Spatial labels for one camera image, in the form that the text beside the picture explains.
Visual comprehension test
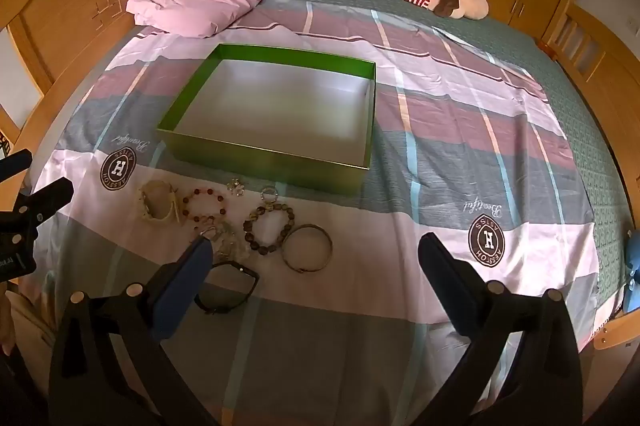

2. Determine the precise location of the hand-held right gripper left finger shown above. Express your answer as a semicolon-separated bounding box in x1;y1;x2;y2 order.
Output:
47;236;221;426

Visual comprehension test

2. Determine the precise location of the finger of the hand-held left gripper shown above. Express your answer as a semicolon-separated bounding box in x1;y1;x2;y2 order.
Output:
0;178;75;229
0;149;32;183

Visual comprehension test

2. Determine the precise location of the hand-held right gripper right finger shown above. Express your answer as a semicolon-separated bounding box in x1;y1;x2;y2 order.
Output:
415;232;586;426

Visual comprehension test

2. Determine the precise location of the black wristwatch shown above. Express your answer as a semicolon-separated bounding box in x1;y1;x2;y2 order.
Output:
194;259;261;318

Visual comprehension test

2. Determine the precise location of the clear bead bracelet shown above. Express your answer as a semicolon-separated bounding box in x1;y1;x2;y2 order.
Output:
202;226;252;263

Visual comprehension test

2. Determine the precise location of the white bead bracelet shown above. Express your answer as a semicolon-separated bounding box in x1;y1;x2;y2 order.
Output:
138;183;182;225

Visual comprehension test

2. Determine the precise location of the red-brown bead bracelet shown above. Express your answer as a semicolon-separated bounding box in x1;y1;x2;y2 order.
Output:
182;187;227;228

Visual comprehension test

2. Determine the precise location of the dark brown bead bracelet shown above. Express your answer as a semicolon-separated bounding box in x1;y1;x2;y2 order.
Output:
243;205;296;256

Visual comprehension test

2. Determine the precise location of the metal bangle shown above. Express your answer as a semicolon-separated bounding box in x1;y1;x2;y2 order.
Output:
281;226;334;275

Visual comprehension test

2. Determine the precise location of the green cardboard box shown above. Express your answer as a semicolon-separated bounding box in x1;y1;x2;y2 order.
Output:
156;43;377;196

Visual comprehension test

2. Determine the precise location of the person's left hand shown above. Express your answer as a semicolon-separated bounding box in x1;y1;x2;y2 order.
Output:
0;292;16;356

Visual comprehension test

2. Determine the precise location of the plaid bed sheet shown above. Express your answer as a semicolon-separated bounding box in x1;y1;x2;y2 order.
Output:
27;0;603;426

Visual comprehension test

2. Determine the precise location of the wooden headboard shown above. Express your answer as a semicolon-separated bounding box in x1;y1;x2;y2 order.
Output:
0;0;168;152

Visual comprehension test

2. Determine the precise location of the wooden chair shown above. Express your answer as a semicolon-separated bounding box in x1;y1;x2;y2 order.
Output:
594;305;640;353

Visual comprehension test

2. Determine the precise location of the green patterned bedspread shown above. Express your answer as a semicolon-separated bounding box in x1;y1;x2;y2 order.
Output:
260;0;637;314

